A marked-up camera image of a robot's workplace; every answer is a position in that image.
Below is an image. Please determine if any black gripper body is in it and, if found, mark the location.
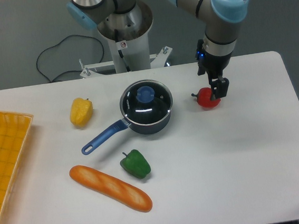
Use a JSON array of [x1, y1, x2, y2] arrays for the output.
[[204, 51, 232, 79]]

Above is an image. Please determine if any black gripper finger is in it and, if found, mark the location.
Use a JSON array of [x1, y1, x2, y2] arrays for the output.
[[213, 75, 229, 98], [209, 79, 220, 101]]

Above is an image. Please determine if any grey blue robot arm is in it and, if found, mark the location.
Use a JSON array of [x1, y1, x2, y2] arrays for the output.
[[67, 0, 249, 100]]

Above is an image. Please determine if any glass lid blue knob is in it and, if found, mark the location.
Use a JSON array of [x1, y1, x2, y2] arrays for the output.
[[120, 80, 173, 125]]

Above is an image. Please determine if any blue saucepan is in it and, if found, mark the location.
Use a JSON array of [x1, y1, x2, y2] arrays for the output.
[[81, 111, 171, 155]]

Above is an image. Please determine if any green bell pepper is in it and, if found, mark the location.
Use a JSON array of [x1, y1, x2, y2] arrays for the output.
[[120, 149, 151, 179]]

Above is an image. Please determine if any yellow bell pepper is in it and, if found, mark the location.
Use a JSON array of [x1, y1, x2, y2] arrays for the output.
[[70, 98, 93, 128]]

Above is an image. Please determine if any orange baguette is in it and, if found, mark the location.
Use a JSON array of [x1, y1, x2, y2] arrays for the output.
[[69, 165, 153, 212]]

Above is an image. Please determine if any yellow wicker basket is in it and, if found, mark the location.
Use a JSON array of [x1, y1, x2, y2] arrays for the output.
[[0, 111, 33, 220]]

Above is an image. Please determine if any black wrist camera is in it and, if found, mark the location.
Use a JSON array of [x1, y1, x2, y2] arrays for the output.
[[195, 39, 206, 76]]

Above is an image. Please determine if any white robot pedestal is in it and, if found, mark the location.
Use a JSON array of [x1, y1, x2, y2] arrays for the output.
[[72, 0, 175, 79]]

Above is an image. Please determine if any black floor cable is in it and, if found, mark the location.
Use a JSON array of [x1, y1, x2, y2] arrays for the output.
[[34, 32, 107, 84]]

